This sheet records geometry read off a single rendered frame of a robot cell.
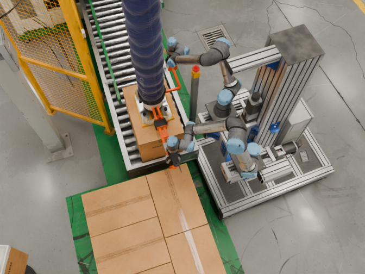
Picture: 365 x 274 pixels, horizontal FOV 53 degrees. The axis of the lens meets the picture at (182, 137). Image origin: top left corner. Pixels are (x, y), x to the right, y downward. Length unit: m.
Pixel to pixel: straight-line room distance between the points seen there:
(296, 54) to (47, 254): 2.93
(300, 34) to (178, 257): 1.96
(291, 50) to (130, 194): 1.89
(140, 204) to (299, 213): 1.68
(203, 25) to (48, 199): 2.95
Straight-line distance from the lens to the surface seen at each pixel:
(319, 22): 5.52
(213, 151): 3.85
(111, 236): 3.27
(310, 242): 3.99
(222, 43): 2.74
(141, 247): 3.22
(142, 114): 3.17
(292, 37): 2.35
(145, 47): 2.42
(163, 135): 2.93
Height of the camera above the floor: 3.70
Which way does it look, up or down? 63 degrees down
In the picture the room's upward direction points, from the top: 1 degrees clockwise
